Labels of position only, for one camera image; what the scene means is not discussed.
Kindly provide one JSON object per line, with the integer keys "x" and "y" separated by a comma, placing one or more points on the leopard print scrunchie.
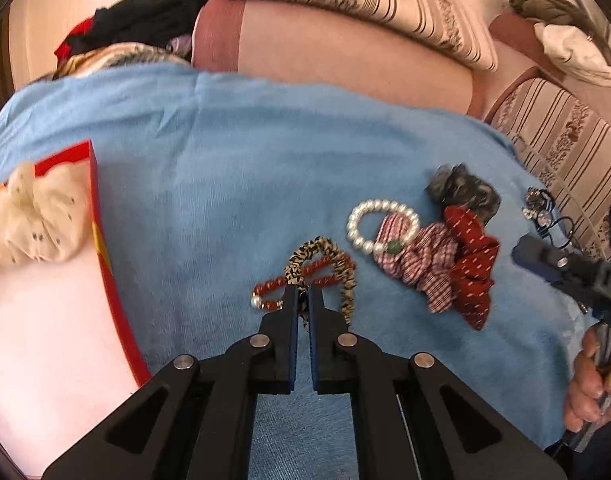
{"x": 346, "y": 290}

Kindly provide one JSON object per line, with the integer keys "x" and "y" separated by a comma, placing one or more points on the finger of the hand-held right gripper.
{"x": 560, "y": 262}

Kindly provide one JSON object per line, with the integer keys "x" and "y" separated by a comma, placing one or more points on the red cloth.
{"x": 72, "y": 42}

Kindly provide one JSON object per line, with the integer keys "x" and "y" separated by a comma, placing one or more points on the purple grey cloth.
{"x": 180, "y": 46}

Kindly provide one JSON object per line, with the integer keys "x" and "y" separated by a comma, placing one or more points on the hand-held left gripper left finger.
{"x": 290, "y": 320}

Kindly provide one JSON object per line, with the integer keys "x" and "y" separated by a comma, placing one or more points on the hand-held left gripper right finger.
{"x": 316, "y": 320}

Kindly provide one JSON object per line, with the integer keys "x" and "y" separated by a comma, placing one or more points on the black clothing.
{"x": 150, "y": 15}

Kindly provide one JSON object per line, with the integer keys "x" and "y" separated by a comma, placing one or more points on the olive green cloth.
{"x": 545, "y": 7}

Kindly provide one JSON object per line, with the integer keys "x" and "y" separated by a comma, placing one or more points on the blue blanket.
{"x": 235, "y": 170}

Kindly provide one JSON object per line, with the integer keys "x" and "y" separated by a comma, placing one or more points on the pink sofa backrest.
{"x": 335, "y": 55}

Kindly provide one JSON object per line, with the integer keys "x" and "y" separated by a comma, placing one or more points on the person's right hand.
{"x": 583, "y": 390}

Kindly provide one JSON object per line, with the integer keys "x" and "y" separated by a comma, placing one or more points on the cream sheer scrunchie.
{"x": 40, "y": 215}

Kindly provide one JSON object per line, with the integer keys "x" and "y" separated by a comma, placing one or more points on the dark red dotted scrunchie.
{"x": 473, "y": 270}

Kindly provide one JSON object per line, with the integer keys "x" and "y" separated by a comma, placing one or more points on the striped sofa seat cushion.
{"x": 560, "y": 130}

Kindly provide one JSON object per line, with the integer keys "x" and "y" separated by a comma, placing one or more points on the beige floral cloth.
{"x": 115, "y": 57}

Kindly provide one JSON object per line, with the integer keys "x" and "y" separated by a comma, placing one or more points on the white cloth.
{"x": 575, "y": 55}

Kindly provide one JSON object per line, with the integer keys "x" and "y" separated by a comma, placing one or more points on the red cardboard box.
{"x": 45, "y": 335}

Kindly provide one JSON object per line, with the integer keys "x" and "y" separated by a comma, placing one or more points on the red white plaid scrunchie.
{"x": 425, "y": 260}

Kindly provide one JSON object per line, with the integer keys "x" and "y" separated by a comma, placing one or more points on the grey black scrunchie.
{"x": 460, "y": 190}

